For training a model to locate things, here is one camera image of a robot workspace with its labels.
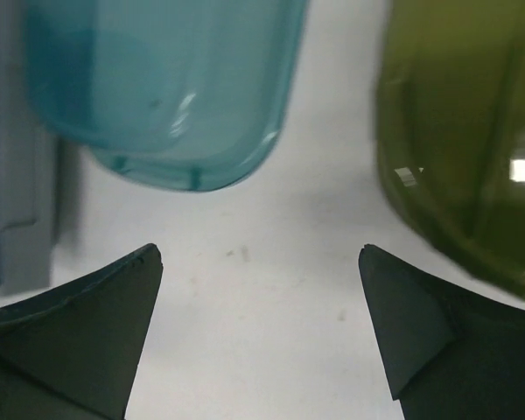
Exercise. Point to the grey plastic bin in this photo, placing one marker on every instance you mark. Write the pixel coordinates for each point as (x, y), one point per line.
(28, 164)

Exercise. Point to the olive green slotted container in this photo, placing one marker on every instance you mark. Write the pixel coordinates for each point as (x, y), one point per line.
(450, 131)

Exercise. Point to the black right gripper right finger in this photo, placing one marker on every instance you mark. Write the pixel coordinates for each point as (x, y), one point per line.
(447, 352)

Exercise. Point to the teal transparent plastic tub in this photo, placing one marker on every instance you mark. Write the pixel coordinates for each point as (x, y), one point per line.
(182, 95)

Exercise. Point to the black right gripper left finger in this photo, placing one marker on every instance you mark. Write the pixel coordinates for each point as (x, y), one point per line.
(72, 352)

